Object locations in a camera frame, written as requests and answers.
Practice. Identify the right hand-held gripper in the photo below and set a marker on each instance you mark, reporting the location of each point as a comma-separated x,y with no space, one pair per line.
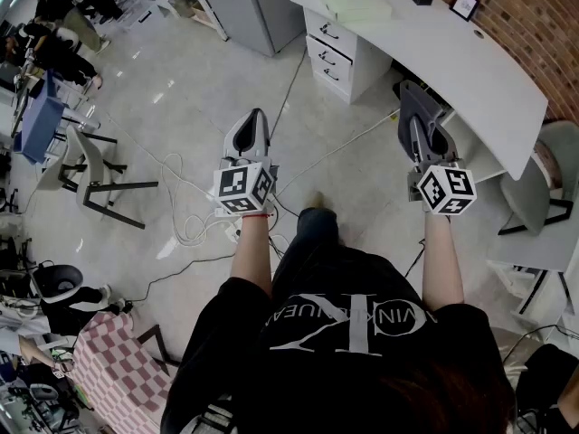
445,188

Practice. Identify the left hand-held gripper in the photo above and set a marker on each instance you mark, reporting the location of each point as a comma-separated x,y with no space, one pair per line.
235,183

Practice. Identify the person's left forearm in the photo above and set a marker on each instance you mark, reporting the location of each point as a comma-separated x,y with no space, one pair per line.
251,256

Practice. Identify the person's right forearm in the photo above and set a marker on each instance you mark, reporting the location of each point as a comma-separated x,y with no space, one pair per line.
443,260

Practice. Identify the pink checked cloth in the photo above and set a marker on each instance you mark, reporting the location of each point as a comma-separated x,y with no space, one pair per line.
117,369

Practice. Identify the person's shoe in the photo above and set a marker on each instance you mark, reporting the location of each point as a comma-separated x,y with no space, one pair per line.
318,199

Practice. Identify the grey upholstered chair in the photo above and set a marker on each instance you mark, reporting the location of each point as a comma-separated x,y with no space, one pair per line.
529,197

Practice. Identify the person's black trousers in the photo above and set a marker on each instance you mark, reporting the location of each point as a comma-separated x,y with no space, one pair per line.
316,233

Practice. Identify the white drawer unit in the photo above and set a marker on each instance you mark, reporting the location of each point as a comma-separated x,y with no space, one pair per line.
344,57

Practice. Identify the white side table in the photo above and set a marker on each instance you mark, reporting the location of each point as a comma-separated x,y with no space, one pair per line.
538,247

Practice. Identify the white chair with black legs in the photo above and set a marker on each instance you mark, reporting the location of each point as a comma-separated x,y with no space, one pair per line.
88,165

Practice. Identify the blue table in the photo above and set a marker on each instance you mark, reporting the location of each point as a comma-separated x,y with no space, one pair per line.
38,120

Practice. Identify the person's black printed t-shirt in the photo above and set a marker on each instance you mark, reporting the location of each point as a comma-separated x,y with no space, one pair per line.
344,355

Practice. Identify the grey waist pack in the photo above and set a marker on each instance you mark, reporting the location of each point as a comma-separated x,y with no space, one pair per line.
217,418

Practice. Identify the black picture frame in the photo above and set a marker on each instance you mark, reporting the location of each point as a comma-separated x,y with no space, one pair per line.
464,5

